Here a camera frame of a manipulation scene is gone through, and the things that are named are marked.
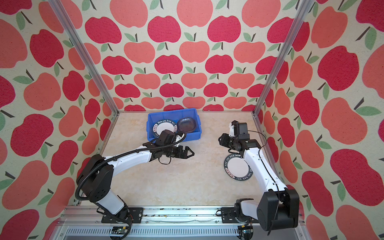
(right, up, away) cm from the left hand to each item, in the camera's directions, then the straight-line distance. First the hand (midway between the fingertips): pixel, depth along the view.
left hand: (191, 154), depth 83 cm
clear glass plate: (-4, +17, +27) cm, 32 cm away
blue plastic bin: (-12, +24, +31) cm, 41 cm away
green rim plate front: (-22, +17, +26) cm, 38 cm away
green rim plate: (+28, -10, +7) cm, 31 cm away
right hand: (+20, +9, +1) cm, 21 cm away
